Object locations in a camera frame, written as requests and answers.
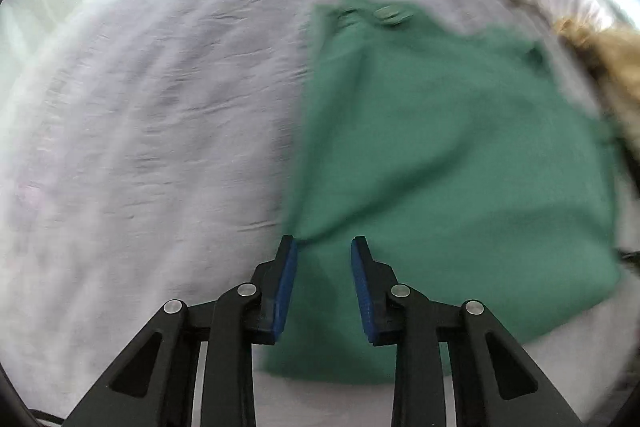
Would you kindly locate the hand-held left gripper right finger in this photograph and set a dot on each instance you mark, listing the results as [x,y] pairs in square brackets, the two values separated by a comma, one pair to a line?
[361,292]

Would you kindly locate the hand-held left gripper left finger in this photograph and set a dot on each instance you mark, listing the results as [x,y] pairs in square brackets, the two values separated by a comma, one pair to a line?
[287,287]

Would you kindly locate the green work jacket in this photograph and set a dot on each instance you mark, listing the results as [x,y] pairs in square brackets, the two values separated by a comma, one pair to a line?
[440,157]

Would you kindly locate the pile of tan clothes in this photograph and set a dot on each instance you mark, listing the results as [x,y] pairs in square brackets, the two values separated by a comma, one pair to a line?
[610,57]

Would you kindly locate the lavender quilted bedspread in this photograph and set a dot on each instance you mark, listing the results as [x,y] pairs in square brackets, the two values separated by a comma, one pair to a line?
[150,107]

